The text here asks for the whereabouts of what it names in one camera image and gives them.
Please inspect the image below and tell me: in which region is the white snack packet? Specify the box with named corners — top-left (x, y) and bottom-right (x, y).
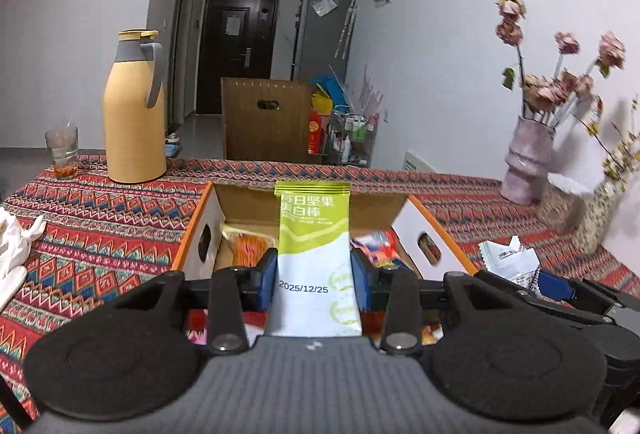
top-left (478, 236), bottom-right (540, 289)

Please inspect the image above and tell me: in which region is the orange yellow snack bag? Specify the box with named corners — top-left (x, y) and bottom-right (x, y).
top-left (220, 224), bottom-right (278, 267)

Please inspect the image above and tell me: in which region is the green white nut bar packet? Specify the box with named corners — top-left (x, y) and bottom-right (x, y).
top-left (266, 182), bottom-right (362, 338)

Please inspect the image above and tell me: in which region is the orange cardboard snack box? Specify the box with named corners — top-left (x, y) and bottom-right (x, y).
top-left (170, 183), bottom-right (478, 280)

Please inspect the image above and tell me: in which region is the woven tissue container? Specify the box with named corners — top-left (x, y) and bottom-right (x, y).
top-left (537, 173), bottom-right (591, 234)

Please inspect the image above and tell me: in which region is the speckled small vase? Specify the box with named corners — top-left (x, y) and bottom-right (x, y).
top-left (572, 176), bottom-right (623, 254)

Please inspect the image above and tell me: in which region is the pink ceramic vase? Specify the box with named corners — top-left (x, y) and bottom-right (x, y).
top-left (500, 117), bottom-right (555, 206)

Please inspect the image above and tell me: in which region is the patterned red tablecloth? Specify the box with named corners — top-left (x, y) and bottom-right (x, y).
top-left (1, 155), bottom-right (639, 409)

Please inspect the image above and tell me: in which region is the brown cardboard box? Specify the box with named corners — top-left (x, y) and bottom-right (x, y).
top-left (221, 78), bottom-right (321, 163)

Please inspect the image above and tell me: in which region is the yellow thermos jug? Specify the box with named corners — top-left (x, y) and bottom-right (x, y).
top-left (103, 29), bottom-right (167, 184)

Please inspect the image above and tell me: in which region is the red gift box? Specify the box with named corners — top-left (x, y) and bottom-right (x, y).
top-left (307, 109), bottom-right (323, 155)

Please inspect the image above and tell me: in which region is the dried pink rose bouquet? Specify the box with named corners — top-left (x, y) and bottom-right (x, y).
top-left (495, 0), bottom-right (627, 130)

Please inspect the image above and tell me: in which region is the white cotton glove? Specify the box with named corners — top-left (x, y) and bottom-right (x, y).
top-left (0, 208), bottom-right (47, 311)

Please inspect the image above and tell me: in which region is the glass cup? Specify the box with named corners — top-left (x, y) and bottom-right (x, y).
top-left (44, 123), bottom-right (79, 180)

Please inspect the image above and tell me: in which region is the dark entrance door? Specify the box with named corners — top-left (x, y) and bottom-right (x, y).
top-left (195, 0), bottom-right (279, 115)

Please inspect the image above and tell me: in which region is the grey refrigerator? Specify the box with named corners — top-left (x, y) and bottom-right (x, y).
top-left (291, 0), bottom-right (354, 82)

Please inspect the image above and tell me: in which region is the wire storage rack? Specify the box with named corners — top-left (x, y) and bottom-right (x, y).
top-left (324, 106), bottom-right (378, 168)

